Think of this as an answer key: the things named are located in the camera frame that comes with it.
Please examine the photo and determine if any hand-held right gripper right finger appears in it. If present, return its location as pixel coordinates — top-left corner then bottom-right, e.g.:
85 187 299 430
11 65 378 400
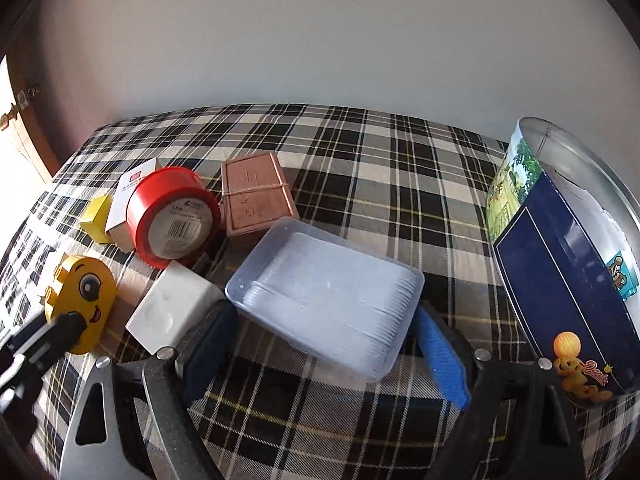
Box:
416 304 587 480

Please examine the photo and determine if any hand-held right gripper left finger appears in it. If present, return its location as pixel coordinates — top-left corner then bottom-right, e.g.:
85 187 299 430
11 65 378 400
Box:
61 301 241 480

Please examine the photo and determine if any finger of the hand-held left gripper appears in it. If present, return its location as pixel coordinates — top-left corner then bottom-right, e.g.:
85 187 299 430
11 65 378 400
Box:
27 311 85 363

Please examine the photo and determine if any white charger adapter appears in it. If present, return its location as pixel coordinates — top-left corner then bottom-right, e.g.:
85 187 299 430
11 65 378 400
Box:
125 259 228 353

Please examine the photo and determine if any yellow smiley face block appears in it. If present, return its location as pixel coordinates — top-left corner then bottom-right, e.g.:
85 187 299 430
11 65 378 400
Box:
44 254 118 355

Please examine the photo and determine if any small yellow block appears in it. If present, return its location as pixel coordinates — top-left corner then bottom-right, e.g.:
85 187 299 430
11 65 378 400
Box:
80 194 113 245

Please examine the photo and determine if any clear plastic container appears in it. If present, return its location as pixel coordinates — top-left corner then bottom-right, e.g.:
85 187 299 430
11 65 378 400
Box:
225 216 426 380

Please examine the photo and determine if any blue cartoon round tin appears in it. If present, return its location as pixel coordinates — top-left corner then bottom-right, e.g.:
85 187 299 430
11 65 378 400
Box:
486 116 640 408

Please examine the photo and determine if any red tape roll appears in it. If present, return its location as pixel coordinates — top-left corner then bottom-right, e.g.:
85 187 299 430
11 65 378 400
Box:
125 166 222 268

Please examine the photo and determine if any brown rectangular box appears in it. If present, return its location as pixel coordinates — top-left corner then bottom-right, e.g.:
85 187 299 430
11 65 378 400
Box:
221 151 301 247

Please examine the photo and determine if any white cardboard box red label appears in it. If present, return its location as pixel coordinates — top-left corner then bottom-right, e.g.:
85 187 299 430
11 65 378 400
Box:
104 157 160 253

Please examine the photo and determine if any brown wooden door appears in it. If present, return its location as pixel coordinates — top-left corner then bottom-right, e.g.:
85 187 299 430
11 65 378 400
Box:
0 45 68 186

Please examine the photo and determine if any black white plaid blanket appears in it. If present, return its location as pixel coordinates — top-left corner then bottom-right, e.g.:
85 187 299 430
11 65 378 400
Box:
0 104 640 480

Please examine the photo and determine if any brass door handle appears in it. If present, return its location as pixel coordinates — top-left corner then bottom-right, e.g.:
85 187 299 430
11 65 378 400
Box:
0 85 42 132

